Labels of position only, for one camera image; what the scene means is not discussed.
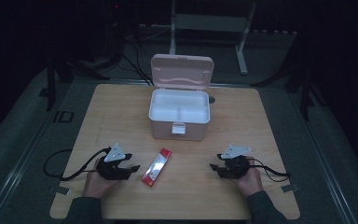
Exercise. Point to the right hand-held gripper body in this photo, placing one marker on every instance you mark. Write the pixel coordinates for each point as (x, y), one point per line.
(234, 163)

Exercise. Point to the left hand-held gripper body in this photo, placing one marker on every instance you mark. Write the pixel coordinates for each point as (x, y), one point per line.
(113, 166)

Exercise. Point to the red and silver ointment box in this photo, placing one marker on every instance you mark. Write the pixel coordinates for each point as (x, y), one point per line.
(156, 168)

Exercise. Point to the white compartment tray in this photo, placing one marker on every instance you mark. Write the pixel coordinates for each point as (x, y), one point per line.
(180, 109)

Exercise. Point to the pink storage box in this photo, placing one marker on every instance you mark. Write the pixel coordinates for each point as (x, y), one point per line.
(181, 70)

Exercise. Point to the person's left hand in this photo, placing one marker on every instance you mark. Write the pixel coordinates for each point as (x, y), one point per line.
(98, 185)

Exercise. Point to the person's right hand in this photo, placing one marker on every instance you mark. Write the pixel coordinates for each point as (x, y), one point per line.
(250, 183)

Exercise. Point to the dark round table grommet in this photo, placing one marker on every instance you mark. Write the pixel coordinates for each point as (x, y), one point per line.
(212, 99)

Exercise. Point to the grey tape piece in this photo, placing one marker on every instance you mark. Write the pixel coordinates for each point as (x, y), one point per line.
(289, 188)
(59, 190)

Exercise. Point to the black tripod stand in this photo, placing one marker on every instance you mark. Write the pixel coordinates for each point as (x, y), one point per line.
(51, 84)
(306, 93)

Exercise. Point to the white metal stand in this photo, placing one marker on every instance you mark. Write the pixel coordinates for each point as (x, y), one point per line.
(211, 23)

